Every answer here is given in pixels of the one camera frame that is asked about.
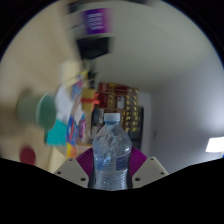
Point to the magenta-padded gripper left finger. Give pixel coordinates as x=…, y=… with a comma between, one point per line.
x=78, y=169

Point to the flat round red coaster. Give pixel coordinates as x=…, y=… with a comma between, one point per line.
x=27, y=155

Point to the green cup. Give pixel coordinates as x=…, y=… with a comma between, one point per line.
x=37, y=110

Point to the purple and white box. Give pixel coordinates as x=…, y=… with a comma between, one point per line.
x=96, y=20

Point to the bright ceiling light panel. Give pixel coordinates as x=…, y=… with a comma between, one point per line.
x=215, y=144

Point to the clear plastic water bottle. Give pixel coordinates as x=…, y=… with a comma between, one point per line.
x=111, y=153

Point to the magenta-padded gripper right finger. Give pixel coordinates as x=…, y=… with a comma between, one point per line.
x=146, y=170

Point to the black box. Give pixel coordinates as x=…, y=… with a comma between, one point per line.
x=94, y=47

